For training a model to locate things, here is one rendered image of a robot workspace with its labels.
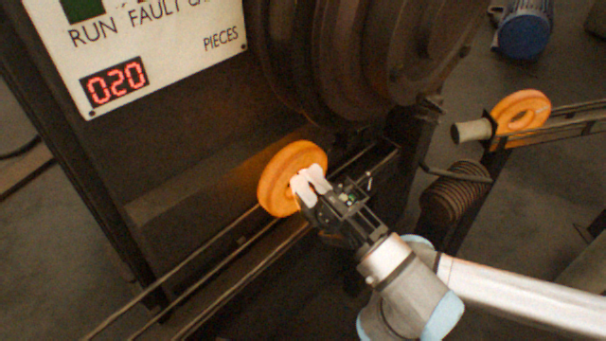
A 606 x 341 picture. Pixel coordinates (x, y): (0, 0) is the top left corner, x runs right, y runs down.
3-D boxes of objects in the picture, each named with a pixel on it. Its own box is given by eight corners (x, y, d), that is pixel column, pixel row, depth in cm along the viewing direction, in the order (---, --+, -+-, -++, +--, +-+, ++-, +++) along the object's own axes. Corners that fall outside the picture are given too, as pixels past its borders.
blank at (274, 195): (248, 174, 67) (260, 185, 65) (311, 124, 73) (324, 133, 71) (265, 221, 79) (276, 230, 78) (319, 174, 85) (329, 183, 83)
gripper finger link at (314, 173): (306, 144, 71) (341, 179, 68) (300, 161, 76) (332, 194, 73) (294, 152, 69) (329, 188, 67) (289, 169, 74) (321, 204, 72)
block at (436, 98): (379, 158, 116) (392, 91, 99) (395, 145, 120) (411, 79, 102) (408, 177, 111) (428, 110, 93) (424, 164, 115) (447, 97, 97)
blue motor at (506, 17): (485, 60, 258) (505, 8, 233) (497, 24, 293) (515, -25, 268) (535, 71, 249) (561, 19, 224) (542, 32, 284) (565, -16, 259)
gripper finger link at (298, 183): (294, 152, 69) (329, 188, 67) (289, 169, 74) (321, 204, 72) (280, 161, 68) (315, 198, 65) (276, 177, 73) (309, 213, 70)
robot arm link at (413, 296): (417, 357, 63) (454, 341, 55) (362, 296, 66) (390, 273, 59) (444, 319, 68) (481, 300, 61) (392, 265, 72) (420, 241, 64)
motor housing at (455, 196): (390, 275, 151) (420, 185, 112) (422, 242, 162) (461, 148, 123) (418, 298, 145) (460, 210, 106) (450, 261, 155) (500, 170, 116)
